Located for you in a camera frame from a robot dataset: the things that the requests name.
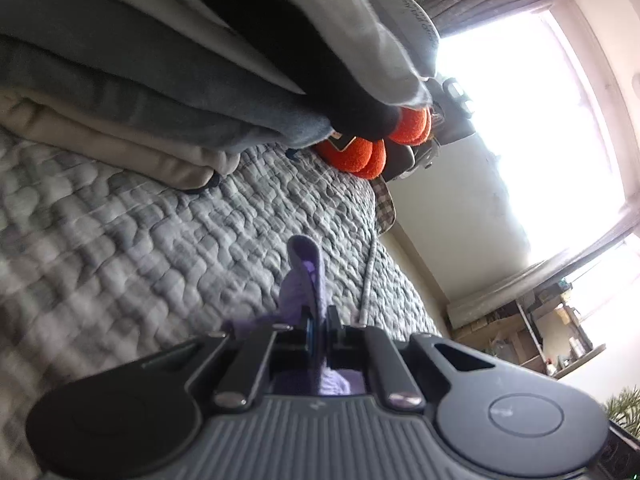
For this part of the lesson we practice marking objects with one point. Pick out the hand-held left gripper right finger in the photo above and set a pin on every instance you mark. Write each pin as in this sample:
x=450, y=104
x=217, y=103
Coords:
x=330, y=335

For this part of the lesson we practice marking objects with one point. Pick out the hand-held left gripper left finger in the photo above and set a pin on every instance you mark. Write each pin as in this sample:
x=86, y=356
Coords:
x=311, y=340

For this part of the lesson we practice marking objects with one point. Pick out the purple pants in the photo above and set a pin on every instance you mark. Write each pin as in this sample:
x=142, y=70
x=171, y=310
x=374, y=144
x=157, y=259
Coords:
x=300, y=280

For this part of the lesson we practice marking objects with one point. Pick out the stack of folded clothes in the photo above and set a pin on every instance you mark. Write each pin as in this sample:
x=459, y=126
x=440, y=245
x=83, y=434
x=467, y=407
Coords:
x=125, y=85

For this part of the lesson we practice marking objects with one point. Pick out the green plant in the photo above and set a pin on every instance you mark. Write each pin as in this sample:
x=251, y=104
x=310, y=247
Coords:
x=625, y=407

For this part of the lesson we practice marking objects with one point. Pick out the brown checked sheet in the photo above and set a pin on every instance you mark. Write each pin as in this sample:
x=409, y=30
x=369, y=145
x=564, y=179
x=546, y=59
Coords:
x=386, y=205

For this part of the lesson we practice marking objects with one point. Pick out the small window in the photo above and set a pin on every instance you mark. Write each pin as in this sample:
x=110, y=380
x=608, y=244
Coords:
x=615, y=300

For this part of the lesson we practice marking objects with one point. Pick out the wooden shelf unit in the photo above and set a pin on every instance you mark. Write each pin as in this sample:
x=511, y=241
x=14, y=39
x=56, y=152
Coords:
x=520, y=330

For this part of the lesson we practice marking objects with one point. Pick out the grey padded armrest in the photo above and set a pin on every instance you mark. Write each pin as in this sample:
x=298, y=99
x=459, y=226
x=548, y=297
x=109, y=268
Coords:
x=400, y=160

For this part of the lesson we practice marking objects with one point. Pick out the smartphone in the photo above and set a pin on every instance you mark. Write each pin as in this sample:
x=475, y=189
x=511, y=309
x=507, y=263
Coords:
x=342, y=141

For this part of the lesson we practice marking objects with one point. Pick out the grey checked quilt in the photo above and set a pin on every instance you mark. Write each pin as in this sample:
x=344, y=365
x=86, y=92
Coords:
x=125, y=260

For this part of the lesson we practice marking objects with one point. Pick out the grey office chair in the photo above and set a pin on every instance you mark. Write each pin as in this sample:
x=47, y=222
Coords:
x=452, y=125

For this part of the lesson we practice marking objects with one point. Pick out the large window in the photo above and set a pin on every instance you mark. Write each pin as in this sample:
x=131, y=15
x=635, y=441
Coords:
x=540, y=135

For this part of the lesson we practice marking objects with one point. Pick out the pale grey pillow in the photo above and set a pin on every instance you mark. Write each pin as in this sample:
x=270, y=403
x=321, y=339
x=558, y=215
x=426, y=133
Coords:
x=360, y=35

